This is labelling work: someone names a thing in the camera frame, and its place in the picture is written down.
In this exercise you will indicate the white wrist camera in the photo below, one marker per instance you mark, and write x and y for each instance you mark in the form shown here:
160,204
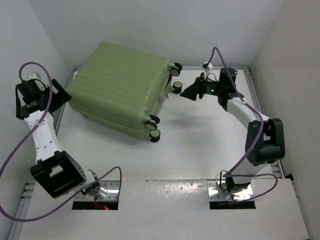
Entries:
34,76
206,67

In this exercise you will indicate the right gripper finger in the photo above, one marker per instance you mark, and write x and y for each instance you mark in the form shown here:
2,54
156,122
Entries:
200,85
191,92

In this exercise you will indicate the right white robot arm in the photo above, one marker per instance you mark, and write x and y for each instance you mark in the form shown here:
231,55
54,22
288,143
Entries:
265,142

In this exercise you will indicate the green suitcase blue lining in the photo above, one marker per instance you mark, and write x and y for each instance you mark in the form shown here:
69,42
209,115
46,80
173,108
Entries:
124,88

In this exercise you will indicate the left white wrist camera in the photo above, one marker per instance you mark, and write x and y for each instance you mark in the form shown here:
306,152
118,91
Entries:
34,76

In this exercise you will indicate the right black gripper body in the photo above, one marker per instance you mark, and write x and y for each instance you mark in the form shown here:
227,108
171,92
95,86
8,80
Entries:
211,88

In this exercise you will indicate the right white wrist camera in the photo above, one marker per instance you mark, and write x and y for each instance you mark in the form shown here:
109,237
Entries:
206,67

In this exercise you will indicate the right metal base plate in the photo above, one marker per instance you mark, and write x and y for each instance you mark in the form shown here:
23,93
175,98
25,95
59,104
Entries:
217,192

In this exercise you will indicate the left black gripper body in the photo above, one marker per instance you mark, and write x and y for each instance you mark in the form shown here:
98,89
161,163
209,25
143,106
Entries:
57,100

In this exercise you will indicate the metal base plate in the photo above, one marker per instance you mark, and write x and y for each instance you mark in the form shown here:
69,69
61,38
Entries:
104,191
217,192

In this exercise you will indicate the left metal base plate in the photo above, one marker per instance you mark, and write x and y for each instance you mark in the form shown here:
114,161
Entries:
104,191

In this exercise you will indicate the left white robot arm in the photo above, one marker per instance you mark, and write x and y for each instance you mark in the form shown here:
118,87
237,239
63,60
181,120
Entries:
55,170

